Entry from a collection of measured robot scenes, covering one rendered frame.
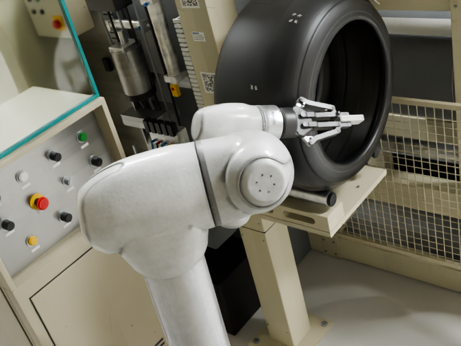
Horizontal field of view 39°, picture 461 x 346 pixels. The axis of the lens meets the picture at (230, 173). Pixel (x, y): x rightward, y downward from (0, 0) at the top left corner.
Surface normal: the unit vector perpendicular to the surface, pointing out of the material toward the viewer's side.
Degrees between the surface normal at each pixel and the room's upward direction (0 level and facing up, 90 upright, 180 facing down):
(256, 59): 47
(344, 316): 0
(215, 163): 36
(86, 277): 90
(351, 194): 0
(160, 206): 70
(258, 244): 90
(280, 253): 90
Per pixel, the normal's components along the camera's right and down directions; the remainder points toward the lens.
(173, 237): 0.19, 0.56
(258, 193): 0.26, 0.09
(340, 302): -0.23, -0.83
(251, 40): -0.55, -0.33
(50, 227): 0.76, 0.18
